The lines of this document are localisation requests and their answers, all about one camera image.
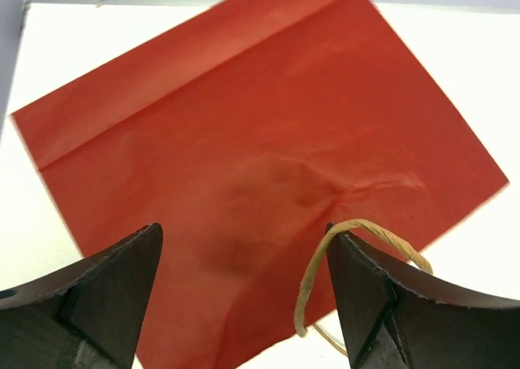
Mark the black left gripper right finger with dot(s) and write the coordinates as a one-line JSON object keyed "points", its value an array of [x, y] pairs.
{"points": [[393, 315]]}

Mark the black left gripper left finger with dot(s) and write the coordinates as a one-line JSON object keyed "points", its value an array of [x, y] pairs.
{"points": [[88, 314]]}

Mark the red paper bag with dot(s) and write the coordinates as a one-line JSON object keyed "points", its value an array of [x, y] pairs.
{"points": [[243, 132]]}

